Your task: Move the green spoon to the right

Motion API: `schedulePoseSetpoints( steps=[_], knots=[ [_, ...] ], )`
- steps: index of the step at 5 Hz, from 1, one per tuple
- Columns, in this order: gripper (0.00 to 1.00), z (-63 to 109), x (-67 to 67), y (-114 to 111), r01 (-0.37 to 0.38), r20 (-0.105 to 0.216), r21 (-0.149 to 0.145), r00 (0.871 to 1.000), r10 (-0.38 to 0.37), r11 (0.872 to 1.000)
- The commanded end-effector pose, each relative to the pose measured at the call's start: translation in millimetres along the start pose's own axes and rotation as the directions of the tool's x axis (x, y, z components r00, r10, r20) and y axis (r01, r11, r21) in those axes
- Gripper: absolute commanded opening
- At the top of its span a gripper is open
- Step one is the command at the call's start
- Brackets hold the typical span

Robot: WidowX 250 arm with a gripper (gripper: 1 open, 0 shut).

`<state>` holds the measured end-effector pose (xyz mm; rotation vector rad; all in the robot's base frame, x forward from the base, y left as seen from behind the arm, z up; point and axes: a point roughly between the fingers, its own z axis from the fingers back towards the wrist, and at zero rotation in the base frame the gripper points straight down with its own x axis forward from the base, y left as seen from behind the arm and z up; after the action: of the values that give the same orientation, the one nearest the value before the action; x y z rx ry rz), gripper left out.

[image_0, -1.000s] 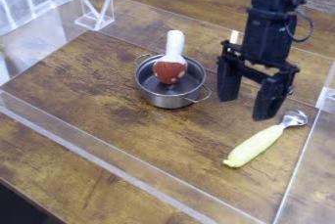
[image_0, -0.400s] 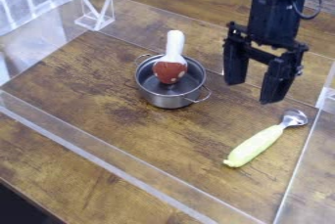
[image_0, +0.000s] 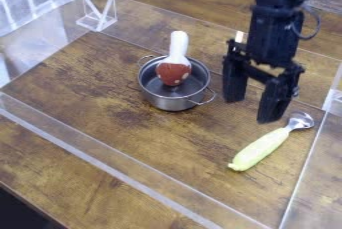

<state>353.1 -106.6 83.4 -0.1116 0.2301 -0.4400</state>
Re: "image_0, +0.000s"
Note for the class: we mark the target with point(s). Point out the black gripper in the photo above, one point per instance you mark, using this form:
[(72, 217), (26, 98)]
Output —
[(240, 66)]

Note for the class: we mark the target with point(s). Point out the small steel pot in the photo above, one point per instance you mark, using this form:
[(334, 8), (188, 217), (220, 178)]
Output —
[(175, 98)]

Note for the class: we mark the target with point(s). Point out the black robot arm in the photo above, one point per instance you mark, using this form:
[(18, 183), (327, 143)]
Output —
[(275, 27)]

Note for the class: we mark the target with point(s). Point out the red white toy mushroom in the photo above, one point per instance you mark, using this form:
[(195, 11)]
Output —
[(173, 68)]

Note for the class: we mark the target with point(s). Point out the clear acrylic bracket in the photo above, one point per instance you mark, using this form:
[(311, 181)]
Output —
[(97, 20)]

